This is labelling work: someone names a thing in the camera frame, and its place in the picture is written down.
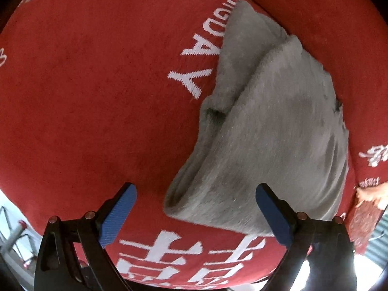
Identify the grey knit sweater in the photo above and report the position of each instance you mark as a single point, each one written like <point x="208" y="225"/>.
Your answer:
<point x="272" y="127"/>

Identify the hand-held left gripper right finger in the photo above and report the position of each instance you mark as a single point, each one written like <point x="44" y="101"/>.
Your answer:
<point x="272" y="215"/>

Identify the red printed blanket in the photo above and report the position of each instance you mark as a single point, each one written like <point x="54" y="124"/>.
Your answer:
<point x="91" y="97"/>

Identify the metal frame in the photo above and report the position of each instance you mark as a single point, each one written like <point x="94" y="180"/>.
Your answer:
<point x="18" y="239"/>

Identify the red patterned cloth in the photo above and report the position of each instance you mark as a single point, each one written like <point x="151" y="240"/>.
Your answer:
<point x="363" y="224"/>

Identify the person's dark pants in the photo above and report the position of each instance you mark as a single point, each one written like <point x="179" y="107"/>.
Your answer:
<point x="327" y="266"/>

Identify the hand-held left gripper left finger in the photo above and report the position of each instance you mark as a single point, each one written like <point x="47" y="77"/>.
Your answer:
<point x="116" y="216"/>

